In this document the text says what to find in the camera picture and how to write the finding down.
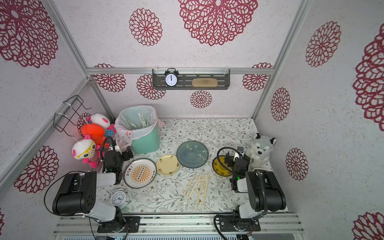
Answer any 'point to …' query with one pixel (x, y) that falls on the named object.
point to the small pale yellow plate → (167, 164)
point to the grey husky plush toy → (261, 146)
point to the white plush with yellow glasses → (86, 150)
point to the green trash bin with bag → (137, 126)
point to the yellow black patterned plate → (218, 169)
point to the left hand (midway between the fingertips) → (122, 148)
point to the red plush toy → (96, 132)
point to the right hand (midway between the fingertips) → (237, 151)
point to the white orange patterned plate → (139, 173)
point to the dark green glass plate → (192, 154)
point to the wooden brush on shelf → (204, 82)
